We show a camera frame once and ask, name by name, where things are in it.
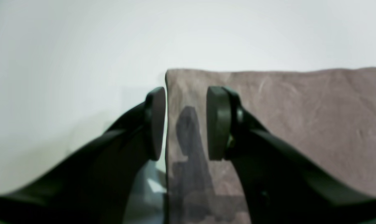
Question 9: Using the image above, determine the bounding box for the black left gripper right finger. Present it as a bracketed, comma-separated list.
[206, 86, 376, 224]

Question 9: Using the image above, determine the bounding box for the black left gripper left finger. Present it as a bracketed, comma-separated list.
[0, 87, 166, 224]

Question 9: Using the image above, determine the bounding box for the mauve T-shirt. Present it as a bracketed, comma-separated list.
[165, 68, 376, 224]

